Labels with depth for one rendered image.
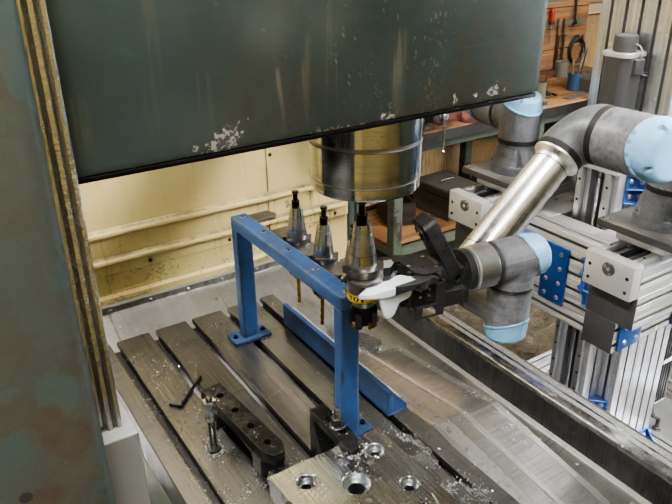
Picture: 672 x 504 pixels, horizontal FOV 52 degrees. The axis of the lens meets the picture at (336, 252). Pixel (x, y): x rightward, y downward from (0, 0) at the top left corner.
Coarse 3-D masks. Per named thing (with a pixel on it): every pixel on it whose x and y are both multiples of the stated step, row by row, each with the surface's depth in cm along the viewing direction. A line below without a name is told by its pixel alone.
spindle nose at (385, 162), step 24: (312, 144) 94; (336, 144) 90; (360, 144) 89; (384, 144) 89; (408, 144) 91; (312, 168) 95; (336, 168) 91; (360, 168) 90; (384, 168) 90; (408, 168) 92; (336, 192) 93; (360, 192) 92; (384, 192) 92; (408, 192) 94
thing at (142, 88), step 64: (64, 0) 58; (128, 0) 61; (192, 0) 64; (256, 0) 68; (320, 0) 71; (384, 0) 76; (448, 0) 80; (512, 0) 86; (64, 64) 60; (128, 64) 63; (192, 64) 66; (256, 64) 70; (320, 64) 74; (384, 64) 79; (448, 64) 84; (512, 64) 90; (128, 128) 65; (192, 128) 69; (256, 128) 73; (320, 128) 77
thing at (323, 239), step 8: (320, 224) 139; (328, 224) 139; (320, 232) 139; (328, 232) 139; (320, 240) 140; (328, 240) 140; (320, 248) 140; (328, 248) 140; (320, 256) 140; (328, 256) 141
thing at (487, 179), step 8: (488, 160) 216; (464, 168) 211; (472, 168) 209; (480, 168) 209; (488, 168) 209; (480, 176) 206; (488, 176) 203; (496, 176) 203; (504, 176) 202; (568, 176) 206; (480, 184) 210; (488, 184) 207; (496, 184) 201; (504, 184) 198; (472, 192) 208; (496, 200) 201
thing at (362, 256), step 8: (368, 224) 101; (352, 232) 102; (360, 232) 101; (368, 232) 101; (352, 240) 102; (360, 240) 102; (368, 240) 102; (352, 248) 103; (360, 248) 102; (368, 248) 102; (352, 256) 103; (360, 256) 102; (368, 256) 102; (376, 256) 104; (352, 264) 103; (360, 264) 103; (368, 264) 103; (376, 264) 104
